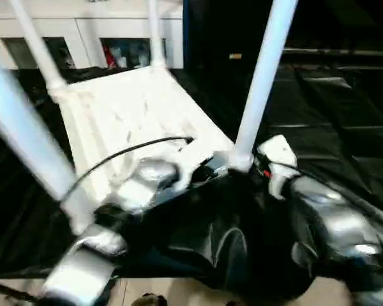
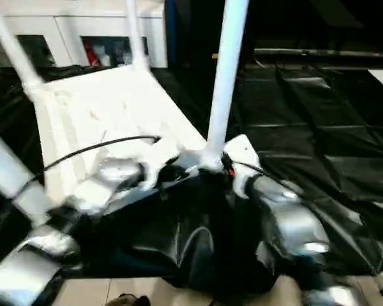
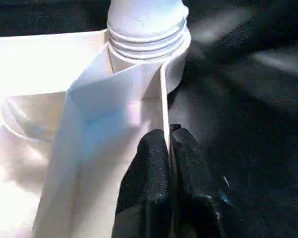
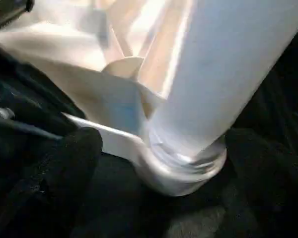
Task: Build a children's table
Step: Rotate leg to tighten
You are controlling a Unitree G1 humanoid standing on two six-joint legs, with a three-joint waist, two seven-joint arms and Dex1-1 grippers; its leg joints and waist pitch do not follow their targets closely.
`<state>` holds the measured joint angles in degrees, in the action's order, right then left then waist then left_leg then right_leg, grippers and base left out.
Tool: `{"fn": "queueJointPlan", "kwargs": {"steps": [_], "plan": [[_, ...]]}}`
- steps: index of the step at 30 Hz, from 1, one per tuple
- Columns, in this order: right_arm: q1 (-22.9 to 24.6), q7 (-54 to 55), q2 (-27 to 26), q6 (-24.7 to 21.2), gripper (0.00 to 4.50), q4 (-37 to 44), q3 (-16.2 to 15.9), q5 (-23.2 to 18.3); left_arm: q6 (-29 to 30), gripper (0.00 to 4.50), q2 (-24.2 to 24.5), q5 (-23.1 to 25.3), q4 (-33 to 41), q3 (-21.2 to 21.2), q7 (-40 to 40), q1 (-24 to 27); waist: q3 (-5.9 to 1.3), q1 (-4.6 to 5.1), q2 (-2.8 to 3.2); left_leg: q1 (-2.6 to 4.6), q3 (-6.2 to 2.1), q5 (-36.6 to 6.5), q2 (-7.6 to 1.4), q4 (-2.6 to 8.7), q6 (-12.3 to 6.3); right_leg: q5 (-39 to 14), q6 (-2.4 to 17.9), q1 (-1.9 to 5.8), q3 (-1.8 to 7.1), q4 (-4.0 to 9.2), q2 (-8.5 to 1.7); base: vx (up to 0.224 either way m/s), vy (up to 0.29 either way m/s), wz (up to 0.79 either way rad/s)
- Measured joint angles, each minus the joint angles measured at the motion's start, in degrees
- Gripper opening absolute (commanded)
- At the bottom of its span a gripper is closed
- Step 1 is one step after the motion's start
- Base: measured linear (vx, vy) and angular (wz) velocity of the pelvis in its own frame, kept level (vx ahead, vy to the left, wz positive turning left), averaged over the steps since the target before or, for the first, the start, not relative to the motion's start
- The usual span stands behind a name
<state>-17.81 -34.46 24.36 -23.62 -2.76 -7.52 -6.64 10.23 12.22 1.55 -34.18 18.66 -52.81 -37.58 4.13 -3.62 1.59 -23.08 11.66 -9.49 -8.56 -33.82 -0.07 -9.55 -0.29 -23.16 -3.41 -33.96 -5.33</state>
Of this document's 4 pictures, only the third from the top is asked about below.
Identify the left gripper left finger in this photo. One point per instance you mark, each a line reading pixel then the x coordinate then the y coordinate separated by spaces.
pixel 146 186

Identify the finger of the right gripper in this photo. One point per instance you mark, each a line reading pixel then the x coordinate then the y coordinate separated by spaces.
pixel 263 34

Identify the white plastic table top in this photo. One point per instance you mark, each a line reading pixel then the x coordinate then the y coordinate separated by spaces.
pixel 27 62

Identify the white plastic table leg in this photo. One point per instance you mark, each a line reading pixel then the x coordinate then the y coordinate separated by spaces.
pixel 144 19

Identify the black work mat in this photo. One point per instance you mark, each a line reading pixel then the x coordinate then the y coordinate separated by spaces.
pixel 250 124

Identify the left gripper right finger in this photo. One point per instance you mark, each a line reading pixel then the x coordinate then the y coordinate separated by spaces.
pixel 193 186

